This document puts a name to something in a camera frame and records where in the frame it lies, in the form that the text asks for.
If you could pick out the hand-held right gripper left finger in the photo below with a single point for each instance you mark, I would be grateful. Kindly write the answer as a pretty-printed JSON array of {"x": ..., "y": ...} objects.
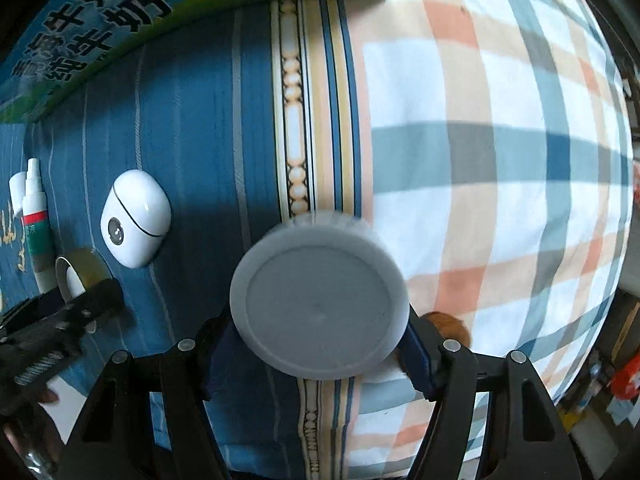
[{"x": 219, "y": 360}]

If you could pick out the clear tape roll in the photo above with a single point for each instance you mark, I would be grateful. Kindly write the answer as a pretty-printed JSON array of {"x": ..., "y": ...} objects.
[{"x": 90, "y": 267}]

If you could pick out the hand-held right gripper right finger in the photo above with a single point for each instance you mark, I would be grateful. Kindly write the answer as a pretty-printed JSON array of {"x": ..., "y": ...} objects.
[{"x": 421, "y": 360}]

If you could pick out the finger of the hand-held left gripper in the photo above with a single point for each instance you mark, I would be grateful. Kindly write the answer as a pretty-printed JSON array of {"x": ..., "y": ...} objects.
[{"x": 95, "y": 300}]

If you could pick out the person's left hand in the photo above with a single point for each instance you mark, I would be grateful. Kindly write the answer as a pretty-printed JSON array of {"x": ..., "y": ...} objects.
[{"x": 49, "y": 397}]

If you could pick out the white round plastic jar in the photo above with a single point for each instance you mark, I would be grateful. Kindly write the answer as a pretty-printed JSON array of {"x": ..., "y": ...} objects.
[{"x": 320, "y": 300}]

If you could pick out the blue striped bed sheet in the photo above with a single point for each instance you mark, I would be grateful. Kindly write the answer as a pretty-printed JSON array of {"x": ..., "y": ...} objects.
[{"x": 210, "y": 160}]

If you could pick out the plaid blanket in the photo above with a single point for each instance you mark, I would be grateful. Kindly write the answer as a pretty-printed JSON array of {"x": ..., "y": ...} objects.
[{"x": 500, "y": 160}]

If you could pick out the white earbud case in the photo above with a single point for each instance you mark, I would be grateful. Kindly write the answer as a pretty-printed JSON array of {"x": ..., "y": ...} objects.
[{"x": 136, "y": 217}]

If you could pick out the white tube with green label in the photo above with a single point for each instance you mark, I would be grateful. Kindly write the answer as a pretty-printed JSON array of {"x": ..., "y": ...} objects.
[{"x": 37, "y": 220}]

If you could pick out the orange-brown fuzzy object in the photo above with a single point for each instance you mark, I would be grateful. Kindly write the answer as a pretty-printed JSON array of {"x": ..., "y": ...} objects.
[{"x": 452, "y": 327}]

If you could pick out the green and blue carton box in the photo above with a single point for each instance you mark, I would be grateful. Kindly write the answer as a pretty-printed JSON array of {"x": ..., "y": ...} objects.
[{"x": 125, "y": 15}]

